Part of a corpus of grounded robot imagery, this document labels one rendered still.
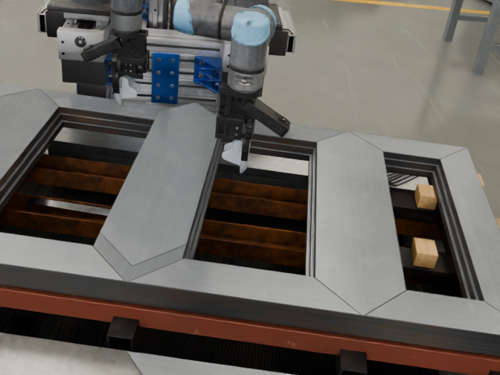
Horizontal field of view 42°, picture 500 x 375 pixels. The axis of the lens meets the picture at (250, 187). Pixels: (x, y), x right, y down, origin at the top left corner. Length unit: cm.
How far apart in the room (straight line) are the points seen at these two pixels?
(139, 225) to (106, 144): 70
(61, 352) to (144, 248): 25
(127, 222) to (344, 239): 46
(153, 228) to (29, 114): 59
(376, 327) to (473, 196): 55
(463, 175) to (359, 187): 31
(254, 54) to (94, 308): 59
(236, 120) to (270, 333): 45
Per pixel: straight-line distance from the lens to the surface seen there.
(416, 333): 128
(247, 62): 133
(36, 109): 184
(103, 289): 127
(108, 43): 167
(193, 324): 128
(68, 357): 128
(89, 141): 206
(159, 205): 144
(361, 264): 135
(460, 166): 181
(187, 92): 219
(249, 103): 138
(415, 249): 154
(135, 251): 131
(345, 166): 167
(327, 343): 129
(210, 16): 143
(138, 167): 157
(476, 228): 157
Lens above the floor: 169
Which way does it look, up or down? 33 degrees down
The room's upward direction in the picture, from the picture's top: 7 degrees clockwise
